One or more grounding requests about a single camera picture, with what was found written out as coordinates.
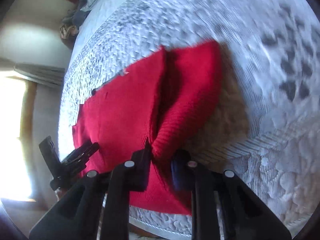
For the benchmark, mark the dark clothes pile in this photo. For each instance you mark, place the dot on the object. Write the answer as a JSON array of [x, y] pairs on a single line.
[[70, 24]]

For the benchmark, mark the white quilted bedspread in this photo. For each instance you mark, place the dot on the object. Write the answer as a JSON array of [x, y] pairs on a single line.
[[266, 125]]

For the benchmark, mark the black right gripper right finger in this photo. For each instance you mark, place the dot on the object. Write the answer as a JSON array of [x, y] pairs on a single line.
[[222, 205]]

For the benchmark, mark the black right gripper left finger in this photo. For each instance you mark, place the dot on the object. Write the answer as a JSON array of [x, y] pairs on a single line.
[[97, 205]]

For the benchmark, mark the red knit sweater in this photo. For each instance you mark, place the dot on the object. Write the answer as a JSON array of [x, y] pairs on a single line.
[[163, 100]]

